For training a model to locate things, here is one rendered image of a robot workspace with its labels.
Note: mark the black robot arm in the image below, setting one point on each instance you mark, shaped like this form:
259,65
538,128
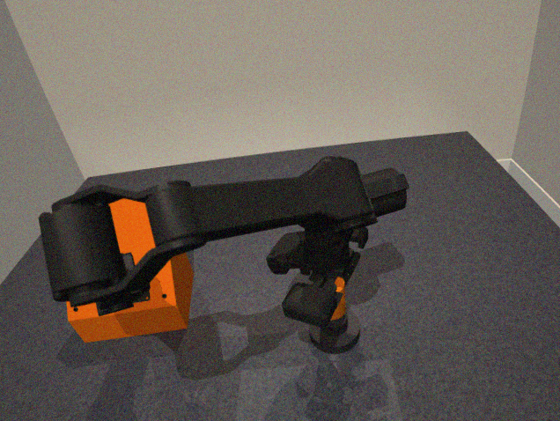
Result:
85,264

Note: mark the orange knob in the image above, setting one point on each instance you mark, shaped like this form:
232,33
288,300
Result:
341,308

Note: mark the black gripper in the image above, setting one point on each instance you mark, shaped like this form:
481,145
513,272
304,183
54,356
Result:
315,303

